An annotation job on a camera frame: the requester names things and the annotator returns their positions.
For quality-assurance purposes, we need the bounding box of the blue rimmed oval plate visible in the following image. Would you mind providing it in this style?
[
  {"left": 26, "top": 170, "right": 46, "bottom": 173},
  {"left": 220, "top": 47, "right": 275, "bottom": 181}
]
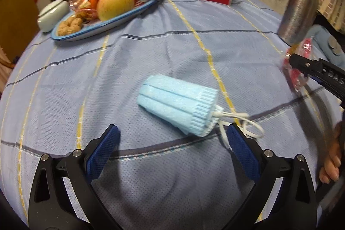
[{"left": 51, "top": 0, "right": 165, "bottom": 42}]

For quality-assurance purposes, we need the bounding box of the clear wrapper with red print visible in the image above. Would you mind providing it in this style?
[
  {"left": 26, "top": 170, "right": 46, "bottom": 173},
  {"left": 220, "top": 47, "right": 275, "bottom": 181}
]
[{"left": 280, "top": 36, "right": 314, "bottom": 93}]

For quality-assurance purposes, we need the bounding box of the yellow apple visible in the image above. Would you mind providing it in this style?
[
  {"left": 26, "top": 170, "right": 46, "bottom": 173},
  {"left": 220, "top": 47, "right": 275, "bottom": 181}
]
[{"left": 96, "top": 0, "right": 135, "bottom": 22}]

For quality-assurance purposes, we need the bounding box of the pale green ceramic jar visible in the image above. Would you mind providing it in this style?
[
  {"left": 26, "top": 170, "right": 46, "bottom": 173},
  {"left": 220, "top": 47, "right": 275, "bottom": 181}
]
[{"left": 37, "top": 0, "right": 70, "bottom": 33}]

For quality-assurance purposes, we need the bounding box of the steel bottle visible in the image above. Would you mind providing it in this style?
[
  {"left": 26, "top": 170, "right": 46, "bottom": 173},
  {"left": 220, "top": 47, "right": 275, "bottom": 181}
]
[{"left": 277, "top": 0, "right": 321, "bottom": 47}]

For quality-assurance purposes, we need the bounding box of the yellow wooden door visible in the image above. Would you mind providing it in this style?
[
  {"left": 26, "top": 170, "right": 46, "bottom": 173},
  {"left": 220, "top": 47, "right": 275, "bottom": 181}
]
[{"left": 0, "top": 0, "right": 38, "bottom": 58}]

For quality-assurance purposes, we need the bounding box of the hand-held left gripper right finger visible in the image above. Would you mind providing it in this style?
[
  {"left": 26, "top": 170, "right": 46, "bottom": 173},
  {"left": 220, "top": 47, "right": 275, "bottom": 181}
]
[{"left": 226, "top": 123, "right": 317, "bottom": 230}]

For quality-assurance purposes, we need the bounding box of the clear wrapped red snack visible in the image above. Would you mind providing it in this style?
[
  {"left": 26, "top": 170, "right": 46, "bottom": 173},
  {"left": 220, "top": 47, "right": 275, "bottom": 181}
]
[{"left": 69, "top": 0, "right": 102, "bottom": 21}]

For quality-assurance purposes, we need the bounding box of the blue face mask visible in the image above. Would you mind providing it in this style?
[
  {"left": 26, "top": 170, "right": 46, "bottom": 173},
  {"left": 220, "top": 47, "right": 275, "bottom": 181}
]
[{"left": 137, "top": 74, "right": 265, "bottom": 151}]

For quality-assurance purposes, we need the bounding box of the blue chair cushion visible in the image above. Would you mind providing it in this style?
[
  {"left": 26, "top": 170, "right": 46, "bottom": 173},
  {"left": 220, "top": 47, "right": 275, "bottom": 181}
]
[{"left": 307, "top": 25, "right": 345, "bottom": 69}]

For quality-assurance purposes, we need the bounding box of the person's right hand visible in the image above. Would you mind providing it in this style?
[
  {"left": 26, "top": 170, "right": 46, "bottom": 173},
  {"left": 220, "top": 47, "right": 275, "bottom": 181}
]
[{"left": 319, "top": 122, "right": 345, "bottom": 185}]

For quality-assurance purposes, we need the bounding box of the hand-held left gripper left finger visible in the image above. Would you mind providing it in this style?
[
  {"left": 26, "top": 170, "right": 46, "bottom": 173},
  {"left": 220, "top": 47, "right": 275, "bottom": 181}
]
[{"left": 28, "top": 124, "right": 127, "bottom": 230}]

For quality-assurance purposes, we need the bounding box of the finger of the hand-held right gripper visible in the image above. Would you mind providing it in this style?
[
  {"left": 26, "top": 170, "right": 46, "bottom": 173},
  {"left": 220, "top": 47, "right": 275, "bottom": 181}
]
[
  {"left": 290, "top": 53, "right": 345, "bottom": 80},
  {"left": 310, "top": 72, "right": 345, "bottom": 101}
]

